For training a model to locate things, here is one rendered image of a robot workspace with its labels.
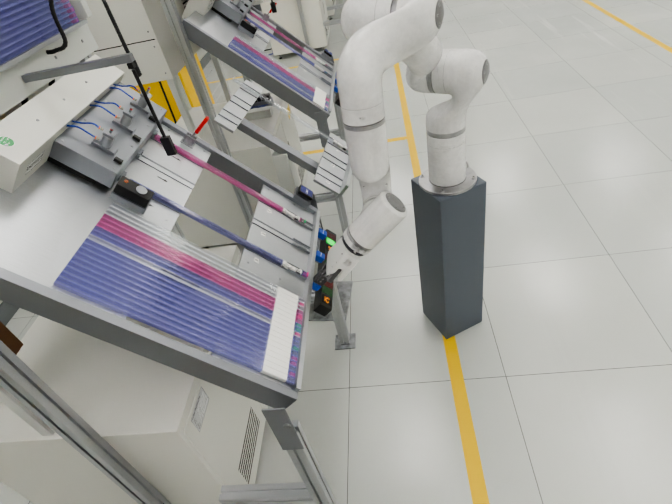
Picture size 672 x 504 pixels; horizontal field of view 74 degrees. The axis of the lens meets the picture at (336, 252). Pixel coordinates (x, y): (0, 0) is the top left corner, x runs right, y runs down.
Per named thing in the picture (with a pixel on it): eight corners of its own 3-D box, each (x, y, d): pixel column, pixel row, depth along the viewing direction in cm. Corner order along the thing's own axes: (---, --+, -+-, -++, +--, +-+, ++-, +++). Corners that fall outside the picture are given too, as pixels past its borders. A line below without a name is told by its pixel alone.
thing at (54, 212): (204, 164, 137) (211, 152, 134) (115, 335, 87) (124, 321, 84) (96, 101, 125) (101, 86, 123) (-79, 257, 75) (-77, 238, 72)
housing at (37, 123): (109, 113, 127) (125, 72, 120) (6, 214, 90) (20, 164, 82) (80, 96, 125) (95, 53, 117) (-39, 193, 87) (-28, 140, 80)
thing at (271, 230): (309, 218, 149) (315, 212, 147) (285, 396, 99) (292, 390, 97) (259, 189, 142) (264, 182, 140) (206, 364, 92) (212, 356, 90)
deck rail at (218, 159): (309, 221, 152) (319, 209, 149) (308, 225, 151) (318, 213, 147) (99, 99, 127) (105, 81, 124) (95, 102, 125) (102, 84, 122)
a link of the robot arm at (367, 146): (346, 101, 105) (362, 210, 123) (341, 129, 93) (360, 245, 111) (385, 96, 104) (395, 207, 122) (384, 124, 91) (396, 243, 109)
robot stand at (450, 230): (456, 296, 205) (453, 160, 160) (482, 321, 191) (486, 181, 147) (422, 312, 201) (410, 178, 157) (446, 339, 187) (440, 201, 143)
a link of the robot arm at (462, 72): (434, 119, 146) (430, 42, 131) (492, 123, 137) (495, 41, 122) (420, 136, 139) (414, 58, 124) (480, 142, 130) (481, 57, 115)
